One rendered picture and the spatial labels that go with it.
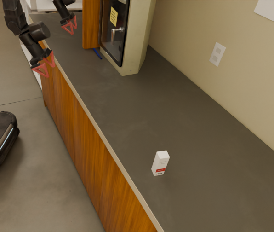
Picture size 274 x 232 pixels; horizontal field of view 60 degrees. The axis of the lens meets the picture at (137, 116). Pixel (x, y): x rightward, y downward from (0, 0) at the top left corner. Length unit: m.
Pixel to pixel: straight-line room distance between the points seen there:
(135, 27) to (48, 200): 1.36
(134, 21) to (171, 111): 0.50
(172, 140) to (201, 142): 0.14
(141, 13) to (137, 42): 0.16
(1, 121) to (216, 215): 1.79
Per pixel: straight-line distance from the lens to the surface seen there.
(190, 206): 0.93
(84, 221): 1.88
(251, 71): 1.31
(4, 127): 2.16
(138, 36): 1.36
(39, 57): 1.18
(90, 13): 1.61
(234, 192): 1.04
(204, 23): 1.49
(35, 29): 1.15
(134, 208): 1.10
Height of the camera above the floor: 1.71
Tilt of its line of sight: 41 degrees down
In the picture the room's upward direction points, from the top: 11 degrees clockwise
